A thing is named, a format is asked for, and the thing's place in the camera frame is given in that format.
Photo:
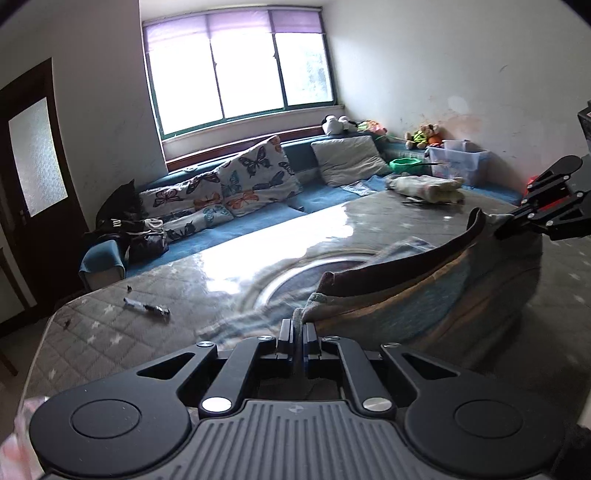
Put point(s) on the thin black tool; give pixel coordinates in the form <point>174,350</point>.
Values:
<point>415,201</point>

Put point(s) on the clear plastic storage box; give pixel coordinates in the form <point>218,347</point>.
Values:
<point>457,161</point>

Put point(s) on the brown bear plush toy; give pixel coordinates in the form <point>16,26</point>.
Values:
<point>422,136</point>

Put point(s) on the green framed window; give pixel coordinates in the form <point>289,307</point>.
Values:
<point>240,69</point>

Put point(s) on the dark wood glass door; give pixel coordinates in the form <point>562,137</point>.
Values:
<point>32,161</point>

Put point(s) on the green plastic basin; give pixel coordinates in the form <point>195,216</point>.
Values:
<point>405,165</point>

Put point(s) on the red plastic object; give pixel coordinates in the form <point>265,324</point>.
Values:
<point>532,179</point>

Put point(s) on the folded yellow cloth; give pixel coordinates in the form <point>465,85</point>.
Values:
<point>425,188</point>

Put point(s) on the butterfly print pillow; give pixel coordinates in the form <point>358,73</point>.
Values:
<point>258,177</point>

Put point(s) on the blue sofa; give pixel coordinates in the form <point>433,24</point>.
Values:
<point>258,226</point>

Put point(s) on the butterfly print quilt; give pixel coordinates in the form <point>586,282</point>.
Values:
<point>184,203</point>

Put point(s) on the grey pillow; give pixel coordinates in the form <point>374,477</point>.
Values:
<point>348,159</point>

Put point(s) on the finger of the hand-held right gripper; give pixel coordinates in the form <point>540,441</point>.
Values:
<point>561,170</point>
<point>554,212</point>

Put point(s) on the marker pen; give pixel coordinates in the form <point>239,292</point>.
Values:
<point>145,306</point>

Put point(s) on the white black plush toy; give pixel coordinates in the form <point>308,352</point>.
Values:
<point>337,124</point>

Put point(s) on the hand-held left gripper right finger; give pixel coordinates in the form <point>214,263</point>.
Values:
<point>310,342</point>

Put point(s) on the orange green plush toy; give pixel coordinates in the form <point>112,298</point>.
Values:
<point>371,128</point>

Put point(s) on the round metal table grille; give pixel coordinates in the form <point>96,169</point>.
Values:
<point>295,281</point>

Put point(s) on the black bag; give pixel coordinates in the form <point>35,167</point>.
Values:
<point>117,207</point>

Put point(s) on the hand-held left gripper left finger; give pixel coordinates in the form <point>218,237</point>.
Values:
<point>288,342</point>

